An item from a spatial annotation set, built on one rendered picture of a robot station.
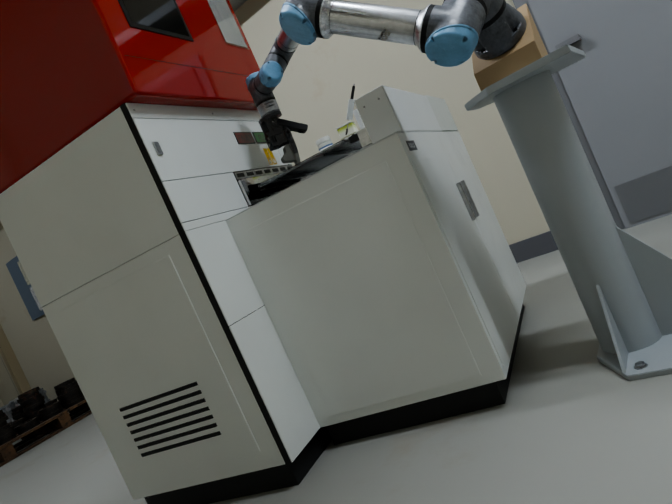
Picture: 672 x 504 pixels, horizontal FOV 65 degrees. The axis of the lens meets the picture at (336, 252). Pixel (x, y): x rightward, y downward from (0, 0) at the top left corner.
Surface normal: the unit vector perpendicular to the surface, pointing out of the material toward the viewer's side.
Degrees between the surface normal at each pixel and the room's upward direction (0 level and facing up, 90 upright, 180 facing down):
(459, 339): 90
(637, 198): 90
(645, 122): 90
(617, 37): 90
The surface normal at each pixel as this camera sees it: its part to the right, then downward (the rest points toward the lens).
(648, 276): -0.51, 0.26
